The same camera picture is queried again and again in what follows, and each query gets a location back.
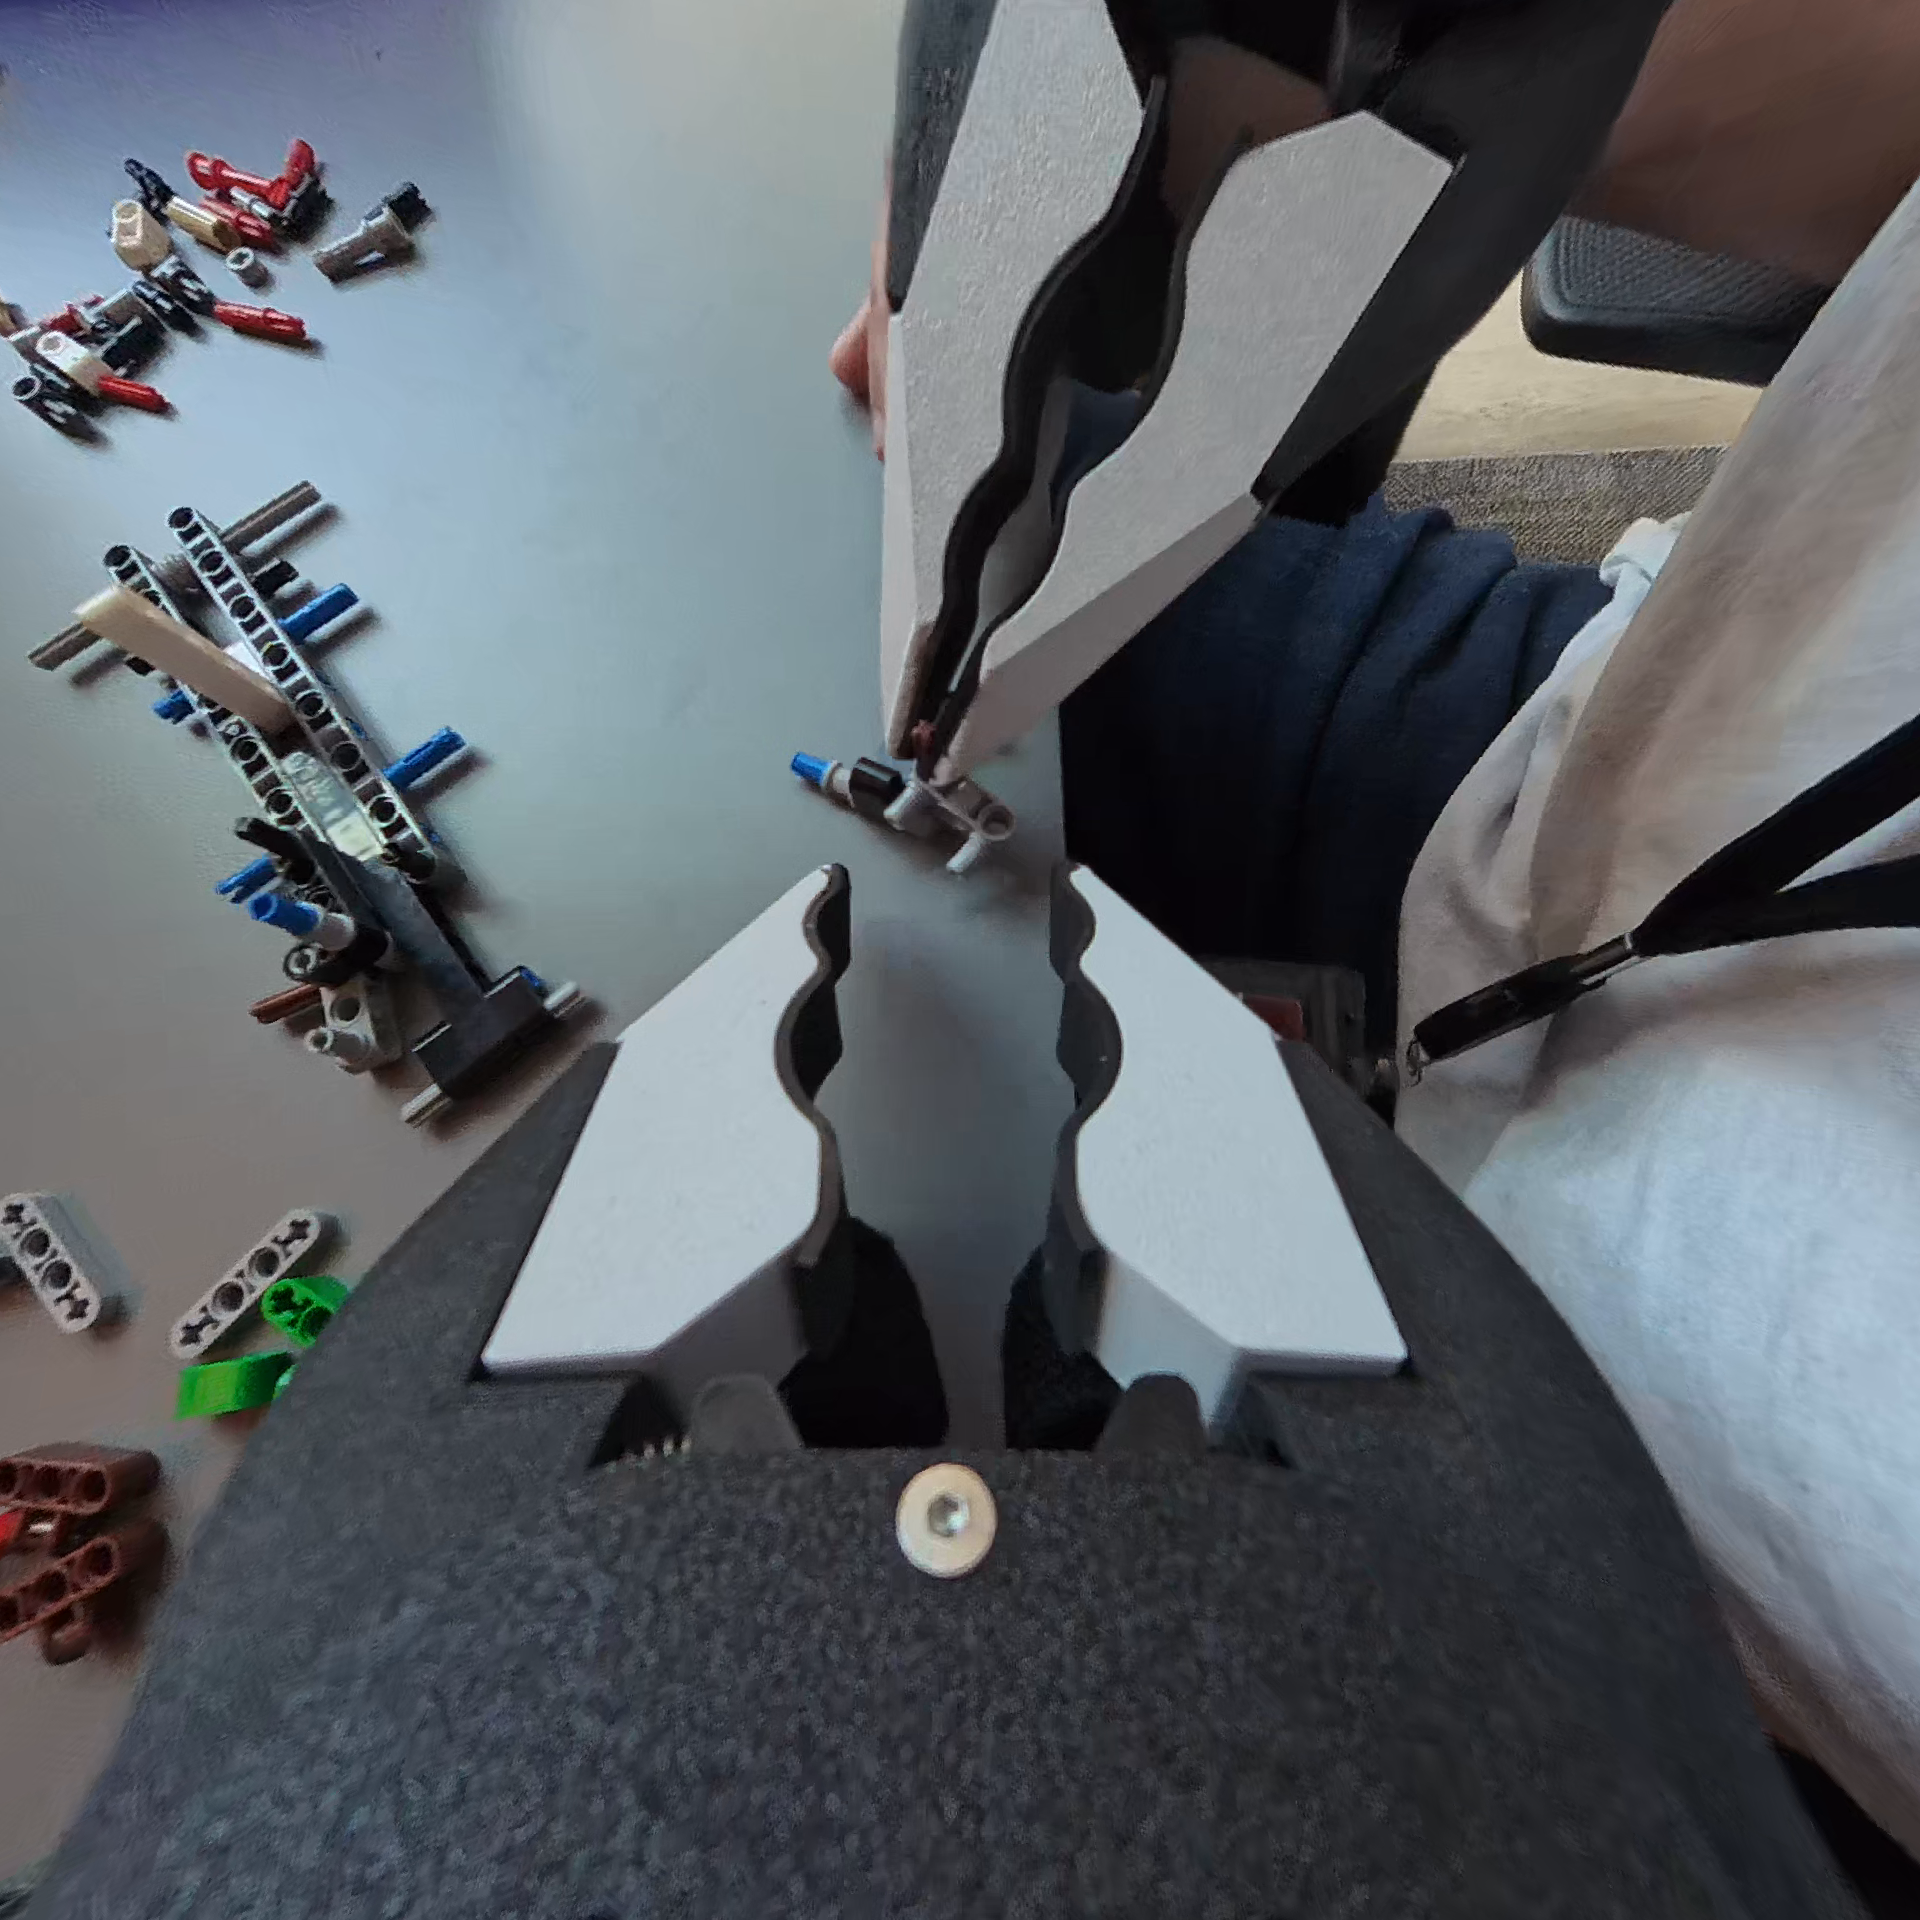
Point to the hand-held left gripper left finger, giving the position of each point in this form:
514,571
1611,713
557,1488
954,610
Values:
674,1186

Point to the white shirt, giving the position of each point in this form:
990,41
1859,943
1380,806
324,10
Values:
1647,1202

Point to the person's right forearm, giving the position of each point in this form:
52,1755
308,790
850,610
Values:
1758,119

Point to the grey woven fabric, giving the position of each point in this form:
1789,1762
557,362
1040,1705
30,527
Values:
1544,506

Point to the grey lego chassis assembly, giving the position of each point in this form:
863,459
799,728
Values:
298,705

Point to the red badge holder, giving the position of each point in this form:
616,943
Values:
1328,1016

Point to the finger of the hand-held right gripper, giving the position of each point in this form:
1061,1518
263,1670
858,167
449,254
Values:
1290,303
1021,180

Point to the grey lego connector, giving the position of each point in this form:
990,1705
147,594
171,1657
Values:
971,806

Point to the black chair armrest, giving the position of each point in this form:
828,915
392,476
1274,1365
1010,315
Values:
1662,303

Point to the navy trousers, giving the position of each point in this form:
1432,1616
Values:
1278,724

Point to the grey short lego beam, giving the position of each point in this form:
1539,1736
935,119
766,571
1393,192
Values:
250,1287
63,1248

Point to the person's right hand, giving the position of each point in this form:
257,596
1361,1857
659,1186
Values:
863,352

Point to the blue and black lego pin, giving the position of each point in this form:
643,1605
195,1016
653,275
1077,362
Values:
863,787

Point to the green lego connector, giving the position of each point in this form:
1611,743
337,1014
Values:
308,1306
225,1378

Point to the brown lego beam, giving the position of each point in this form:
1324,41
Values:
76,1485
76,1591

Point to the pile of small lego pins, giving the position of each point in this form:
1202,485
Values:
263,324

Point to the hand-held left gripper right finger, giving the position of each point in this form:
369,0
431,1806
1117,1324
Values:
1227,1202

